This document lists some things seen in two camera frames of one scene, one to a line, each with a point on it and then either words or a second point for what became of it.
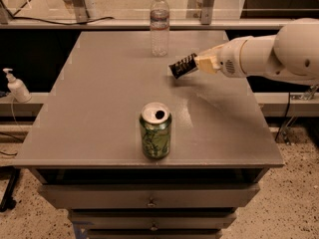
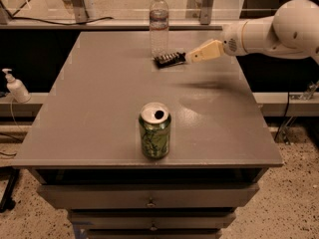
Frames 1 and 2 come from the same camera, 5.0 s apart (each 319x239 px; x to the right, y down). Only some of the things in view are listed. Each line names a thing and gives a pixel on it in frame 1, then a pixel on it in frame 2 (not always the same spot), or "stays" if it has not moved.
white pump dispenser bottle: (17, 88) stays
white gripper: (229, 60) → (232, 43)
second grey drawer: (153, 219) stays
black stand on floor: (11, 172) stays
